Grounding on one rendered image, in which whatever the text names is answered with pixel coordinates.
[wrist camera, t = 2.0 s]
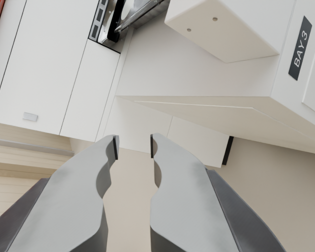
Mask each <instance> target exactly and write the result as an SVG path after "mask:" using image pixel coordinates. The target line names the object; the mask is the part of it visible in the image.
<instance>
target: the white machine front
mask: <svg viewBox="0 0 315 252"><path fill-rule="evenodd" d="M108 2H109V0H108ZM108 2H107V5H106V8H105V12H104V15H103V19H104V16H105V13H106V9H107V6H108ZM99 3H100V0H5V2H4V5H3V9H2V12H1V15H0V123H1V124H5V125H10V126H15V127H20V128H25V129H30V130H35V131H40V132H45V133H50V134H55V135H59V136H64V137H69V138H74V139H79V140H84V141H89V142H94V143H96V142H97V141H99V140H100V139H102V138H103V135H104V131H105V128H106V124H107V121H108V118H109V114H110V111H111V107H112V104H113V100H114V97H115V93H116V90H117V87H118V83H119V80H120V76H121V73H122V69H123V66H124V62H125V59H126V56H127V52H128V49H129V45H130V42H131V38H132V35H133V31H134V28H133V27H131V26H130V25H129V27H128V31H127V34H126V38H125V41H124V45H123V48H122V52H121V53H118V52H116V51H114V50H112V49H110V48H108V47H106V46H104V45H101V44H99V43H97V40H98V36H99V33H100V30H101V26H102V23H103V19H102V22H101V25H100V29H99V32H98V36H97V39H96V41H94V40H92V39H90V38H89V36H90V33H91V30H92V26H93V23H94V20H95V16H96V13H97V9H98V6H99Z"/></svg>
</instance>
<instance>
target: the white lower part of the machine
mask: <svg viewBox="0 0 315 252"><path fill-rule="evenodd" d="M155 133H160V134H161V135H163V136H165V137H166V138H168V139H170V140H171V141H173V142H174V143H176V144H178V145H179V146H181V147H182V148H184V149H186V150H187V151H189V152H190V153H192V154H193V155H194V156H195V157H197V158H198V159H199V160H200V161H201V162H202V163H203V164H204V165H207V166H212V167H217V168H221V165H226V164H227V161H228V157H229V153H230V150H231V146H232V143H233V139H234V136H230V135H227V134H224V133H221V132H218V131H215V130H212V129H210V128H207V127H204V126H201V125H198V124H195V123H192V122H189V121H187V120H184V119H181V118H178V117H175V116H172V115H169V114H167V113H164V112H161V111H158V110H155V109H152V108H149V107H147V106H144V105H141V104H138V103H135V102H132V101H129V100H127V99H124V98H121V97H118V96H114V99H113V103H112V106H111V109H110V113H109V116H108V120H107V123H106V127H105V130H104V134H103V137H102V138H104V137H105V136H107V135H117V136H118V135H119V148H123V149H128V150H133V151H138V152H143V153H148V154H151V138H150V136H151V134H155Z"/></svg>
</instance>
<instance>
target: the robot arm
mask: <svg viewBox="0 0 315 252"><path fill-rule="evenodd" d="M119 145H120V139H119V135H115V134H111V135H107V136H105V137H103V138H102V139H100V140H98V141H97V142H95V143H94V144H92V145H90V146H89V147H87V148H86V149H84V150H82V151H81V152H79V153H78V154H76V155H75V156H73V157H72V158H70V159H69V160H68V161H67V162H65V163H64V164H63V165H62V166H61V167H60V168H58V169H57V170H56V171H55V172H54V173H53V174H52V175H51V176H50V177H49V178H41V179H40V180H39V181H38V182H37V183H36V184H34V185H33V186H32V187H31V188H30V189H29V190H28V191H27V192H26V193H25V194H24V195H23V196H21V197H20V198H19V199H18V200H17V201H16V202H15V203H14V204H13V205H12V206H11V207H9V208H8V209H7V210H6V211H5V212H4V213H3V214H2V215H1V216H0V252H106V251H107V242H108V232H109V229H108V223H107V218H106V213H105V208H104V202H103V197H104V195H105V193H106V191H107V190H108V189H109V187H110V186H111V184H112V181H111V174H110V168H111V166H112V165H113V163H114V162H115V161H116V160H118V157H119ZM150 154H151V159H153V160H154V183H155V185H156V186H157V187H158V190H157V191H156V193H155V194H154V195H153V196H152V198H151V200H150V220H149V222H150V246H151V252H286V250H285V249H284V247H283V246H282V244H281V243H280V241H279V240H278V238H277V237H276V236H275V234H274V233H273V232H272V231H271V229H270V228H269V227H268V226H267V224H266V223H265V222H264V221H263V220H262V219H261V218H260V217H259V216H258V214H257V213H256V212H255V211H254V210H253V209H252V208H251V207H250V206H249V205H248V204H247V203H246V202H245V201H244V200H243V199H242V198H241V197H240V196H239V195H238V194H237V193H236V192H235V191H234V190H233V189H232V188H231V186H230V185H229V184H228V183H227V182H226V181H225V180H224V179H223V178H222V177H221V176H220V175H219V174H218V173H217V172H216V171H215V170H214V169H211V170H209V169H208V168H207V167H206V166H205V165H204V164H203V163H202V162H201V161H200V160H199V159H198V158H197V157H196V156H194V155H193V154H192V153H190V152H189V151H187V150H186V149H184V148H183V147H181V146H179V145H178V144H176V143H175V142H173V141H171V140H170V139H168V138H167V137H165V136H163V135H162V134H160V133H154V134H151V135H150Z"/></svg>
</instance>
